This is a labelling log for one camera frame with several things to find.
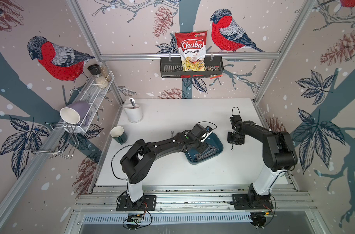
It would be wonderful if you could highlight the white wire wall shelf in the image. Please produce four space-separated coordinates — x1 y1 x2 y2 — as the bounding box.
75 71 115 133

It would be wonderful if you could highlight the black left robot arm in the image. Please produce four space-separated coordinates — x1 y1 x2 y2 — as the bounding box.
120 122 213 203

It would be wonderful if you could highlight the lilac paper cup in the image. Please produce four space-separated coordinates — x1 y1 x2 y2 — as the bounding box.
59 101 90 124

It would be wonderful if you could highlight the large steel wrench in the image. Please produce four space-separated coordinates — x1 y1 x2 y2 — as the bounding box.
195 146 217 159

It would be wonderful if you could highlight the teal plastic storage tray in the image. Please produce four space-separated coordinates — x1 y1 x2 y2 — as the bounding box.
185 133 224 165

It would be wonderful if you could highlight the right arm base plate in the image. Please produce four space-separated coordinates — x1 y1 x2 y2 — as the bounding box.
232 191 274 210

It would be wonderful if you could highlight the small electronics board with wires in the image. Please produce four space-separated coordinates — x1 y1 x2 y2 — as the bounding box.
122 202 153 231

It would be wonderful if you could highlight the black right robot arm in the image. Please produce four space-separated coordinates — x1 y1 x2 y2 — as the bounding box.
227 115 297 199

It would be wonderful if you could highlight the black lid spice jar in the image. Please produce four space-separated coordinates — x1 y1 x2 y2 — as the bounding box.
87 64 102 77

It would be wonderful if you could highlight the red cassava chips bag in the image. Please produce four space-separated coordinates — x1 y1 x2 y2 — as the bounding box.
175 31 207 72

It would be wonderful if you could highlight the green ceramic mug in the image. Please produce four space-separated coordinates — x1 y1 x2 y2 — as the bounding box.
110 126 128 145

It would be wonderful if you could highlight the white lid spice jar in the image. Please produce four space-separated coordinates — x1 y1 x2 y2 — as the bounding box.
95 76 109 89

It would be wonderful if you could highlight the white utensil mug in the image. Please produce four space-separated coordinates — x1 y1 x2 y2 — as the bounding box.
123 104 143 123

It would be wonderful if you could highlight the metal fork in mug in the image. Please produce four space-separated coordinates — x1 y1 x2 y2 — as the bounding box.
128 93 136 108

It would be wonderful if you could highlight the black wire wall basket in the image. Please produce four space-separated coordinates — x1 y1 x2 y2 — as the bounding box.
160 57 224 78

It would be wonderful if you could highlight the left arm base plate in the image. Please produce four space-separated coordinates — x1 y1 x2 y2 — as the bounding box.
116 195 157 212

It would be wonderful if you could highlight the longest steel wrench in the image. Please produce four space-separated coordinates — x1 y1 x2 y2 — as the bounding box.
193 152 217 163

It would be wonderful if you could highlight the wire cup holder rack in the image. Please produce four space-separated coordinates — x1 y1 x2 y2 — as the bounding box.
23 122 80 160

